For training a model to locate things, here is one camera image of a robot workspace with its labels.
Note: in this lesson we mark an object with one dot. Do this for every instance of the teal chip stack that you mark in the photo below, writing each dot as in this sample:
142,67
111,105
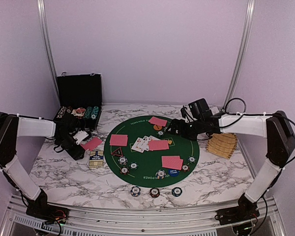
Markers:
176,191

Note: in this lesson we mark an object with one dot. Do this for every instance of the red back card deck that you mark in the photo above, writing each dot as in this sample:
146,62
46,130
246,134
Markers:
158,145

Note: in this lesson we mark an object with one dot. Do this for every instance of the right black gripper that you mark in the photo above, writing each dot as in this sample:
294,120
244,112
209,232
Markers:
173,124

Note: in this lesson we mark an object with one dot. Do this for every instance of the black red triangle marker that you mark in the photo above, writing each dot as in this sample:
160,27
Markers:
117,152

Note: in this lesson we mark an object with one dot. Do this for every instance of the blue tan chip row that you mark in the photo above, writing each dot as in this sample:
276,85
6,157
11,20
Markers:
61,111

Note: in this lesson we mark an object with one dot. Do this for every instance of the aluminium frame post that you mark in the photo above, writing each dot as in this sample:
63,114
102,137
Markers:
46,40
248,22

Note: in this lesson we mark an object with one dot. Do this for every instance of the boxed playing card deck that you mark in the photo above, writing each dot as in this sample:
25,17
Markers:
74,113

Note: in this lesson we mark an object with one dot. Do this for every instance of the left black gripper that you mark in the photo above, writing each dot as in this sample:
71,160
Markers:
75,154

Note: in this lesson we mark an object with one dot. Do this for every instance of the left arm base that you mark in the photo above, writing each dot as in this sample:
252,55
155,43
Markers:
40,208

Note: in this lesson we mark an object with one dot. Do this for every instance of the aluminium front rail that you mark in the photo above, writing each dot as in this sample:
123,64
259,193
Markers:
84,221

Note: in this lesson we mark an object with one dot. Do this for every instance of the orange big blind button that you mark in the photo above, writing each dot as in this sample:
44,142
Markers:
157,127

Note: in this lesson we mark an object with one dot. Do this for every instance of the blue white chip stack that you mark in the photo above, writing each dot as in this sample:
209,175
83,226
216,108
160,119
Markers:
135,191

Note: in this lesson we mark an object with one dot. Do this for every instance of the left aluminium frame post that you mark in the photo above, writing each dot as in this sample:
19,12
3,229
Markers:
46,40

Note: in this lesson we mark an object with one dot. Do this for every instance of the blue small blind button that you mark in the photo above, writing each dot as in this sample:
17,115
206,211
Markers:
173,172

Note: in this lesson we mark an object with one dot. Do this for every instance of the dropped red card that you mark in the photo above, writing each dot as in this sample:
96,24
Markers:
92,144

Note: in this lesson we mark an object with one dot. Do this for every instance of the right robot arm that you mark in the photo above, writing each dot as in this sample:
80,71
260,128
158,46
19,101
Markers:
271,135

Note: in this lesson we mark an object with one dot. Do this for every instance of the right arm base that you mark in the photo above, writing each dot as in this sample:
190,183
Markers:
245,210

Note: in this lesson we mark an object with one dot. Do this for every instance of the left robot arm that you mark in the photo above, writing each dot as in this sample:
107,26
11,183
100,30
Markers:
68,133

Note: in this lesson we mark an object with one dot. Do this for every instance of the dark green chip row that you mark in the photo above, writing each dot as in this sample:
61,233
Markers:
88,112

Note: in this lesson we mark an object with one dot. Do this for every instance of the right aluminium frame post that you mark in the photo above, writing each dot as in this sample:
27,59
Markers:
248,22

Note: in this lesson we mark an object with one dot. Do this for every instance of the brown 100 chip stack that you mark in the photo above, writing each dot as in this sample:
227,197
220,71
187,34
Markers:
69,110

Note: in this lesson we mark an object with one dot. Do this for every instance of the face up card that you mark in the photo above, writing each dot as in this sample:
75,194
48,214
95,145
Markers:
152,138
137,146
144,143

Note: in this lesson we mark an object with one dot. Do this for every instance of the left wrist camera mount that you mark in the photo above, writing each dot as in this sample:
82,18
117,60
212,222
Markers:
80,136

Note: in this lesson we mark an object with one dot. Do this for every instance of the black poker chip case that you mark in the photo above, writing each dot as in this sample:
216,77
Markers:
81,91

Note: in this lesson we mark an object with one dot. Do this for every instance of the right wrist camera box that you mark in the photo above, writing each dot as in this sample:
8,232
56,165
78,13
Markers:
200,109

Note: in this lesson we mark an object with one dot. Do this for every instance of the teal 50 chip row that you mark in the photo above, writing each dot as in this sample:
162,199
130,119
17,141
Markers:
94,112

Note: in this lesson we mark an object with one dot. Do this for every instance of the blue gold card box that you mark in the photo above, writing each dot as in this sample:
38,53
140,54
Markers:
96,159

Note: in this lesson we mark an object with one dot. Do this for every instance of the round green poker mat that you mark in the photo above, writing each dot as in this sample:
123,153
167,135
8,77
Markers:
149,161

